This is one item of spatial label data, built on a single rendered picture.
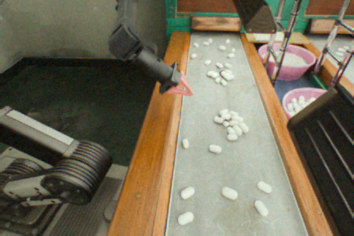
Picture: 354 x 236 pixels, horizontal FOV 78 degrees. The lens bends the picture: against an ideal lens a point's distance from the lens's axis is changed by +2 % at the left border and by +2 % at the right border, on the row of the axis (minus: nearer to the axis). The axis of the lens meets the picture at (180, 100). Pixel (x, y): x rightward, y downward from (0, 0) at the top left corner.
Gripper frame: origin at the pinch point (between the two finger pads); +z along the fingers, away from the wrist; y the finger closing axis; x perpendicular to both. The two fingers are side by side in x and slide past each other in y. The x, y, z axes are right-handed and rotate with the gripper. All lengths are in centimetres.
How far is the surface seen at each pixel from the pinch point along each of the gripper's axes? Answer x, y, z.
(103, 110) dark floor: 117, 87, -5
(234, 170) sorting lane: 0.4, -18.6, 17.4
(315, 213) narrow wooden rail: -11.6, -29.8, 27.7
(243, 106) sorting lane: -3.6, 9.2, 22.6
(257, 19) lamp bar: -27.3, 2.7, -1.8
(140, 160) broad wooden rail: 14.7, -19.4, -3.7
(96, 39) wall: 111, 165, -49
